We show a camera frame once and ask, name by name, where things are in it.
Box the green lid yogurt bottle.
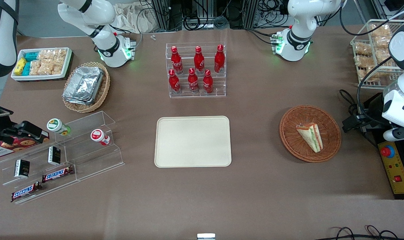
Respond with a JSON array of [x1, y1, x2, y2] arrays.
[[47, 118, 71, 136]]

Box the stacked aluminium foil trays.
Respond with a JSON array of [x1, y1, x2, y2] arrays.
[[63, 66, 104, 106]]

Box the white crumpled cloth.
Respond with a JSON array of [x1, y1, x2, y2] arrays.
[[113, 3, 163, 34]]

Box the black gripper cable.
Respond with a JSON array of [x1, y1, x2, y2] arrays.
[[339, 55, 394, 134]]

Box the small black box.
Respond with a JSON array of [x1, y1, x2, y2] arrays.
[[48, 146, 61, 166], [14, 159, 30, 178]]

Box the white wire basket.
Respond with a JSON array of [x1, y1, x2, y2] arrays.
[[350, 19, 404, 89]]

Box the red cookie box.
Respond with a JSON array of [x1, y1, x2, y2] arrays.
[[0, 132, 50, 159]]

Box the clear bag rice crackers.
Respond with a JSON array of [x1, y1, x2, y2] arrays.
[[29, 60, 54, 76], [37, 50, 55, 64], [52, 49, 68, 74]]

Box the oval light wicker basket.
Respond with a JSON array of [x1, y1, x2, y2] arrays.
[[62, 62, 111, 113]]

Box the clear bag fried snacks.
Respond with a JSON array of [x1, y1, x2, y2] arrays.
[[355, 43, 372, 56], [370, 23, 393, 45], [357, 67, 380, 83], [355, 55, 373, 68]]

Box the aluminium frame rack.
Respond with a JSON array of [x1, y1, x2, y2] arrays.
[[151, 0, 183, 33]]

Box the white rectangular snack tray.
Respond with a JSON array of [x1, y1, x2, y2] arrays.
[[11, 47, 73, 82]]

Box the black floor cables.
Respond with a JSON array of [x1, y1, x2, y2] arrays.
[[324, 225, 404, 240]]

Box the Snickers chocolate bar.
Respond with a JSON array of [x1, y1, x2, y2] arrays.
[[42, 166, 74, 183], [11, 182, 43, 203]]

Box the round brown wicker basket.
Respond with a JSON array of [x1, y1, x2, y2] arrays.
[[279, 105, 342, 163]]

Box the beige plastic tray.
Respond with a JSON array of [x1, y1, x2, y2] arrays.
[[154, 116, 232, 168]]

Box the clear acrylic bottle rack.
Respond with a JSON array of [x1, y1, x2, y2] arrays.
[[165, 42, 227, 98]]

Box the clear acrylic stepped shelf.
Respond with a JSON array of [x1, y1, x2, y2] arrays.
[[0, 111, 125, 205]]

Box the coiled black cables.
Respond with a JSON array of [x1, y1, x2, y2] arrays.
[[183, 12, 230, 31]]

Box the black base cables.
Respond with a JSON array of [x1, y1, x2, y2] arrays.
[[245, 27, 280, 46]]

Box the red cola bottle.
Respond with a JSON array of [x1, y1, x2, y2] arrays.
[[214, 44, 226, 74], [202, 69, 214, 94], [188, 68, 200, 94], [168, 69, 182, 94], [170, 46, 184, 75], [194, 46, 205, 75]]

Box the yellow emergency stop box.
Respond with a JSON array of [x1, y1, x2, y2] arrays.
[[378, 141, 404, 196]]

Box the yellow snack packet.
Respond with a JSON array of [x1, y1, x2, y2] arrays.
[[14, 57, 27, 76]]

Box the triangular sandwich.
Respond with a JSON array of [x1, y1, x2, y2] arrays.
[[296, 123, 324, 154]]

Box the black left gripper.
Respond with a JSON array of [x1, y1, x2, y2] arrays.
[[343, 93, 386, 134]]

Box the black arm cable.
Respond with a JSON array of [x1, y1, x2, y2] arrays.
[[337, 0, 404, 36]]

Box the red lid yogurt bottle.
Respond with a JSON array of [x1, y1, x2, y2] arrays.
[[90, 129, 111, 146]]

